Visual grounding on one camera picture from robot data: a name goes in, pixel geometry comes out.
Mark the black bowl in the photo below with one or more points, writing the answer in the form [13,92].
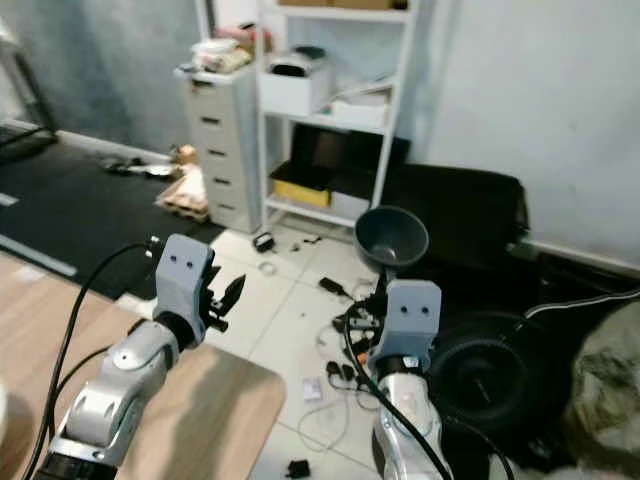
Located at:
[392,235]

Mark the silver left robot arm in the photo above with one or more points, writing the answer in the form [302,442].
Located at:
[120,395]

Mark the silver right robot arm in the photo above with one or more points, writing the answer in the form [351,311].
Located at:
[405,430]

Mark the orange tool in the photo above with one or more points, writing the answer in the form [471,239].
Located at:
[363,350]

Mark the wooden table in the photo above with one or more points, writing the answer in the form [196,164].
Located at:
[220,420]

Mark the small wooden pallet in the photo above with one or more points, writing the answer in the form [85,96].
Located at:
[185,195]

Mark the yellow box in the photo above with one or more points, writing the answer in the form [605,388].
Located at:
[300,194]

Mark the white drawer cabinet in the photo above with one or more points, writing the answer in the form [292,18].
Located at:
[220,150]

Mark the white shelf rack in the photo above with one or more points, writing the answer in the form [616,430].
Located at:
[390,120]

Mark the small black plug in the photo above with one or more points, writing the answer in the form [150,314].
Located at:
[298,468]

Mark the black floor mat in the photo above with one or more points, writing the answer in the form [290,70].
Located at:
[80,215]

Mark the flat white box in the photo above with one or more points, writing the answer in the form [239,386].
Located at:
[360,108]

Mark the white storage box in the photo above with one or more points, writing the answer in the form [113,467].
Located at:
[292,92]

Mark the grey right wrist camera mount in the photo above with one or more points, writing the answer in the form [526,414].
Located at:
[410,315]

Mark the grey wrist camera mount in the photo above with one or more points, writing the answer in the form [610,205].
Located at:
[185,275]
[410,315]

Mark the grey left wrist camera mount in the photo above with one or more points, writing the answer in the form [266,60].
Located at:
[185,275]

